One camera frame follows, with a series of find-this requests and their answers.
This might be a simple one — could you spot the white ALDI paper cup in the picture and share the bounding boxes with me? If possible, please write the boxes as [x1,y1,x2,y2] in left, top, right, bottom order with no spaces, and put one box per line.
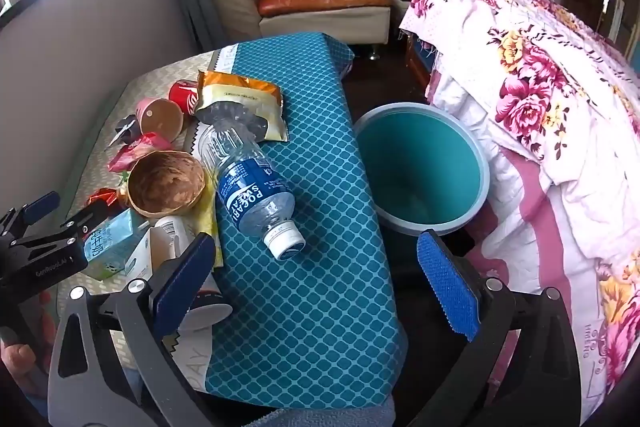
[151,217,232,337]

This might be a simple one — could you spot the light blue drink carton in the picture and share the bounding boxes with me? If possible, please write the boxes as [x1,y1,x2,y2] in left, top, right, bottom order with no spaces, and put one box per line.
[82,209,150,281]

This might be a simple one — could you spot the pink paper cup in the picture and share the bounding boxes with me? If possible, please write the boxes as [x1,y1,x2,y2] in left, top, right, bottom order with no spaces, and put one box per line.
[136,98,183,142]

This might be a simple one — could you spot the clear Pocari Sweat bottle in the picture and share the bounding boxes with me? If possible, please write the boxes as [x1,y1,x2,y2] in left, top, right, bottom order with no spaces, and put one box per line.
[198,119,306,261]

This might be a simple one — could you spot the red cola can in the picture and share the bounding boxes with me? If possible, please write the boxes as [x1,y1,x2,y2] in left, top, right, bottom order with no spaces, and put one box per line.
[167,80,198,116]

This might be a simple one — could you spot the teal plastic trash bin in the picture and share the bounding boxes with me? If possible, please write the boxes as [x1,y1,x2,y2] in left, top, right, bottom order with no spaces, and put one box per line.
[354,102,490,236]

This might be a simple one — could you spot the person's left hand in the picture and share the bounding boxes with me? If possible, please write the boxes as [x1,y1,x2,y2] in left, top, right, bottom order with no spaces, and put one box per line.
[1,291,56,399]

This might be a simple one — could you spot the pink red candy wrapper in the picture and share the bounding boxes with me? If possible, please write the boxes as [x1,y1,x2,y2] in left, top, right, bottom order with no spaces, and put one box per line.
[107,132,172,172]

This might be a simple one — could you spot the brown paper bowl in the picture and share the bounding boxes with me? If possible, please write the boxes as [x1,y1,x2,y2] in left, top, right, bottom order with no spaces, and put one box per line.
[127,150,206,219]

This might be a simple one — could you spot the yellow snack wrapper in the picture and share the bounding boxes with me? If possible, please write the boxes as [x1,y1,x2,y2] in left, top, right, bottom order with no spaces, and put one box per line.
[190,170,224,269]

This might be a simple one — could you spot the patterned bed sheet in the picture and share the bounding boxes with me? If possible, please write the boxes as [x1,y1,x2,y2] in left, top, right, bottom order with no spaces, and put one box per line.
[75,32,405,410]

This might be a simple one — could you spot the orange yellow snack bag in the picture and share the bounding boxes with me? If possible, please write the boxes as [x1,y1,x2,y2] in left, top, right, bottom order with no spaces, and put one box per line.
[194,70,288,142]

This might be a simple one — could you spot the floral pink white quilt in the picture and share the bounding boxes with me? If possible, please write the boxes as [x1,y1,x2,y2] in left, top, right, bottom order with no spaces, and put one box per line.
[401,0,639,426]

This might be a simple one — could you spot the cream orange sofa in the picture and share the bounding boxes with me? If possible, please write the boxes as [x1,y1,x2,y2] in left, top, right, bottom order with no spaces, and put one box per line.
[213,0,393,46]

